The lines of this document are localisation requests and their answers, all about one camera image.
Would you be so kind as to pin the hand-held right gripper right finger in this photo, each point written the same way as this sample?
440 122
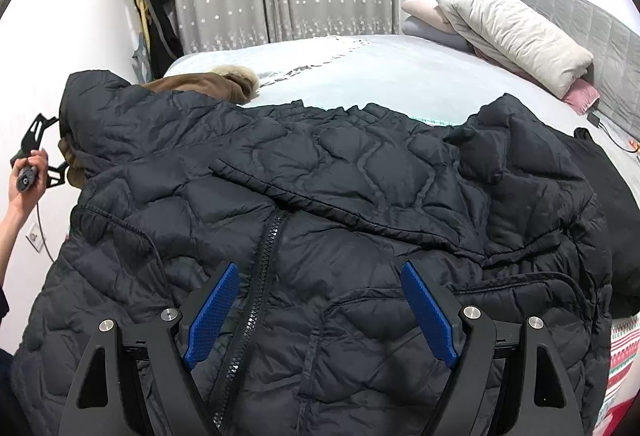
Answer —
430 316

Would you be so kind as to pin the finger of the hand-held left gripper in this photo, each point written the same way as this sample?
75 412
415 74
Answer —
48 120
59 181

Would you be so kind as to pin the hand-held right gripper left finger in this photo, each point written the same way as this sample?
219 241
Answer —
212 311

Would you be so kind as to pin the black quilted jacket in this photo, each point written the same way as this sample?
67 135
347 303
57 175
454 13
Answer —
350 196

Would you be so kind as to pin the person's left forearm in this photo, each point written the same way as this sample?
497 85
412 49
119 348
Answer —
12 241

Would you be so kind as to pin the person's left hand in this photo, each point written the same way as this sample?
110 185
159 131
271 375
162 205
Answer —
35 201

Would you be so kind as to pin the black hanging garment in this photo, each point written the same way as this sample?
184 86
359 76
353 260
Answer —
160 16

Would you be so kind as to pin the brown fur-trimmed coat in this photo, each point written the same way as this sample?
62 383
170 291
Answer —
210 86

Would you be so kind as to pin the printed knit-pattern blanket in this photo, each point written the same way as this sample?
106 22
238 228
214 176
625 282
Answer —
625 356

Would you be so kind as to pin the bed with grey sheet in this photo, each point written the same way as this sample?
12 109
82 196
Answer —
390 76

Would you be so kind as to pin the white lace throw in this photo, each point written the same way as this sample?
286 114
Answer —
310 54

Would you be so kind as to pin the grey pillow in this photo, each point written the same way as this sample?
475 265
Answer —
427 30

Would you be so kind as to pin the beige puffer jacket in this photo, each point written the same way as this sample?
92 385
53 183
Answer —
510 31

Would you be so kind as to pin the pink pillow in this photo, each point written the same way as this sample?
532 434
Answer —
422 9

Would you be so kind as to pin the grey quilted blanket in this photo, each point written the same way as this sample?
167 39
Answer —
575 11

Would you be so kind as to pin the white wall socket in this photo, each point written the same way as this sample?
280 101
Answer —
35 236

